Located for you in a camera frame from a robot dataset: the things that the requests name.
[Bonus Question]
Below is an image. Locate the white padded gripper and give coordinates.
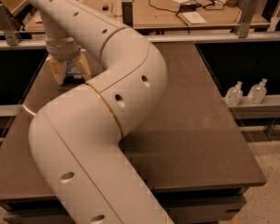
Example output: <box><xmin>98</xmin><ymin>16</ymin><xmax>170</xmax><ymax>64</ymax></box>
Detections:
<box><xmin>45</xmin><ymin>36</ymin><xmax>91</xmax><ymax>85</ymax></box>

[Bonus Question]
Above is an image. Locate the blue rxbar blueberry bar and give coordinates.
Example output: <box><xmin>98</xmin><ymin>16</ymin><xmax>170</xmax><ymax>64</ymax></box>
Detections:
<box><xmin>63</xmin><ymin>62</ymin><xmax>84</xmax><ymax>84</ymax></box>

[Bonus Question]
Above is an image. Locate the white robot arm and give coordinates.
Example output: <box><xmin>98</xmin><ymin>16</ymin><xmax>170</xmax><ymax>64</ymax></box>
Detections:
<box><xmin>28</xmin><ymin>0</ymin><xmax>174</xmax><ymax>224</ymax></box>

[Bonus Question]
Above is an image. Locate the wooden back workbench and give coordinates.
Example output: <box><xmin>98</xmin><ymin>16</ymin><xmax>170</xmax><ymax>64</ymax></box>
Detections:
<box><xmin>23</xmin><ymin>0</ymin><xmax>271</xmax><ymax>35</ymax></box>

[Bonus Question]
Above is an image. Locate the black power adapter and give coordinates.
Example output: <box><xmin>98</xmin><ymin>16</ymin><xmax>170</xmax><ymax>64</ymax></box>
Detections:
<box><xmin>180</xmin><ymin>3</ymin><xmax>199</xmax><ymax>13</ymax></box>

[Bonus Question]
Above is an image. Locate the white paper sheet right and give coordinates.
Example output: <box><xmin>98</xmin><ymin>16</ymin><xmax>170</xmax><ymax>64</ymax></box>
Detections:
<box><xmin>182</xmin><ymin>11</ymin><xmax>206</xmax><ymax>24</ymax></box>

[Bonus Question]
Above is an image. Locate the clear bottle left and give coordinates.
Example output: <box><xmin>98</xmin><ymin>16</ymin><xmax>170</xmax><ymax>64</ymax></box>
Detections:
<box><xmin>225</xmin><ymin>81</ymin><xmax>243</xmax><ymax>106</ymax></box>

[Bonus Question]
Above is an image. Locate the clear bottle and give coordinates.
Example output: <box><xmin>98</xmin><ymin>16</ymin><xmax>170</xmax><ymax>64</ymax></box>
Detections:
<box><xmin>247</xmin><ymin>78</ymin><xmax>267</xmax><ymax>104</ymax></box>
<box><xmin>225</xmin><ymin>81</ymin><xmax>243</xmax><ymax>106</ymax></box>

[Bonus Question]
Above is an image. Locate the clear bottle right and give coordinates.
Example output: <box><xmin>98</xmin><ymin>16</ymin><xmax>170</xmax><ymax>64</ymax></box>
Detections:
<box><xmin>247</xmin><ymin>78</ymin><xmax>267</xmax><ymax>104</ymax></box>

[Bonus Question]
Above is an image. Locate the metal side shelf right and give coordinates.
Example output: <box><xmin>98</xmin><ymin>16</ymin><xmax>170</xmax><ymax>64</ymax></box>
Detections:
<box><xmin>229</xmin><ymin>94</ymin><xmax>280</xmax><ymax>119</ymax></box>

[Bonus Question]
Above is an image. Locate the left metal bracket post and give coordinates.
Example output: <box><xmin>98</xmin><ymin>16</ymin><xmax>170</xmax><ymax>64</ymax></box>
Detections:
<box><xmin>0</xmin><ymin>4</ymin><xmax>21</xmax><ymax>46</ymax></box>

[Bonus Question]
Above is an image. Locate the metal bracket post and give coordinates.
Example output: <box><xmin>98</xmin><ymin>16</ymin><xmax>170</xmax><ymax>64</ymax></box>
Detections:
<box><xmin>0</xmin><ymin>4</ymin><xmax>21</xmax><ymax>46</ymax></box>
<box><xmin>235</xmin><ymin>0</ymin><xmax>259</xmax><ymax>38</ymax></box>
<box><xmin>121</xmin><ymin>1</ymin><xmax>133</xmax><ymax>26</ymax></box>

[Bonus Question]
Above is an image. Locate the middle metal bracket post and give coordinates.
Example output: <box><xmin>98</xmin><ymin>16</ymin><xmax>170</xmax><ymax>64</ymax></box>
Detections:
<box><xmin>121</xmin><ymin>1</ymin><xmax>133</xmax><ymax>26</ymax></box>

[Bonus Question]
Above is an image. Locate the black cable on bench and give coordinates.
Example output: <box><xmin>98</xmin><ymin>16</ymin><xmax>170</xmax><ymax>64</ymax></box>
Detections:
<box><xmin>147</xmin><ymin>0</ymin><xmax>226</xmax><ymax>26</ymax></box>

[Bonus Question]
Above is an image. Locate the right metal bracket post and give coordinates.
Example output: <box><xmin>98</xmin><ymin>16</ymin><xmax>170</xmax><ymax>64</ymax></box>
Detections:
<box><xmin>235</xmin><ymin>0</ymin><xmax>259</xmax><ymax>38</ymax></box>

